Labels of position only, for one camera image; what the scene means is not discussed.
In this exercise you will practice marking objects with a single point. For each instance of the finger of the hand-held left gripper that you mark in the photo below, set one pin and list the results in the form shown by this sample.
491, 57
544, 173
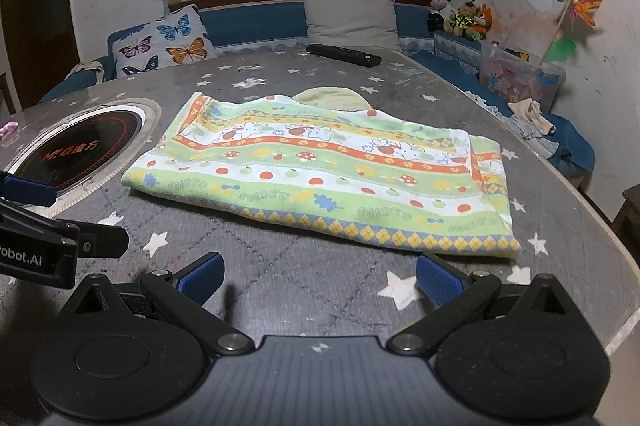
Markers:
27, 191
102, 240

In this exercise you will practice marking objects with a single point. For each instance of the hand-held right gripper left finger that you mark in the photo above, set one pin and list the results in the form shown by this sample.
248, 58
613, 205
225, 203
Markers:
202, 278

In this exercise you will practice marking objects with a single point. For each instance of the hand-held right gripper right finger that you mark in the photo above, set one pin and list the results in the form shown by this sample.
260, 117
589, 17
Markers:
440, 285

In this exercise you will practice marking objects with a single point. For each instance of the cartoon print green pants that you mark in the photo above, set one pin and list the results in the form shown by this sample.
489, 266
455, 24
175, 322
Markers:
325, 171

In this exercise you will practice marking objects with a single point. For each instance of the pink clay lump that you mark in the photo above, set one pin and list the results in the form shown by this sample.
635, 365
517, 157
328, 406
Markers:
7, 129

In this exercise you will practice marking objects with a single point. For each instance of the black round induction cooktop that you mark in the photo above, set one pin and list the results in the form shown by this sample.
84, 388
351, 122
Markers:
80, 151

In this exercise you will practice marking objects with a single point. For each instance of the brown wooden door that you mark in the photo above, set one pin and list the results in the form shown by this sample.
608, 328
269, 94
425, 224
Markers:
35, 6

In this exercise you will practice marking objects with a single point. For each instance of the small beige cloth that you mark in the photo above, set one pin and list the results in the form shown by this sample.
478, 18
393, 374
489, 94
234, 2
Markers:
532, 116

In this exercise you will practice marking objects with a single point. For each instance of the butterfly print pillow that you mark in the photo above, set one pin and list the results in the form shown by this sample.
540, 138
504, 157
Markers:
160, 43

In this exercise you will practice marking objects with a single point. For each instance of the wooden chair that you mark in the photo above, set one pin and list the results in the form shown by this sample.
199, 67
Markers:
629, 216

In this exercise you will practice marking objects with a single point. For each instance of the clear plastic storage box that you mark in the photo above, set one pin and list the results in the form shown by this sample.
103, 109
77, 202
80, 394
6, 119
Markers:
520, 78

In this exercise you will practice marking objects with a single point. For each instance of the black remote control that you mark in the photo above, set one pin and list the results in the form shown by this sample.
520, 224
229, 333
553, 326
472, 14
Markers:
342, 54

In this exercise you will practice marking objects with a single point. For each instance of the blue corner sofa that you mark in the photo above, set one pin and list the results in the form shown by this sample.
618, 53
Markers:
250, 23

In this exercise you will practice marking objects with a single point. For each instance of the orange fox plush toy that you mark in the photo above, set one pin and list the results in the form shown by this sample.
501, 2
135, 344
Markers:
484, 20

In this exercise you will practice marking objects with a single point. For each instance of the panda plush toy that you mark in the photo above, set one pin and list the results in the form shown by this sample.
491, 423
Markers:
441, 8

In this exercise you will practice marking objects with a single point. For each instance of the plain grey pillow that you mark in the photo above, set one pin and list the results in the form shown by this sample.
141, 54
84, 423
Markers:
350, 21

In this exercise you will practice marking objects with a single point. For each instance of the colourful pinwheel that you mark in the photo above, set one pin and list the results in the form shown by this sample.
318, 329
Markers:
577, 8

